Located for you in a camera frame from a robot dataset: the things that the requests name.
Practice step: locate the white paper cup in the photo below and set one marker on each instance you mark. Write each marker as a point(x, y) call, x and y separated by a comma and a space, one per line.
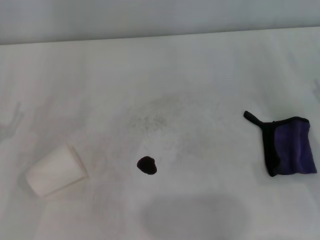
point(53, 170)

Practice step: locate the purple rag with black trim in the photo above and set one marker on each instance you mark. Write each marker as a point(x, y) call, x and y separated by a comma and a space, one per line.
point(292, 147)

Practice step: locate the black water stain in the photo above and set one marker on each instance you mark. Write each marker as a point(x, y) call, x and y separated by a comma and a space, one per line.
point(147, 165)

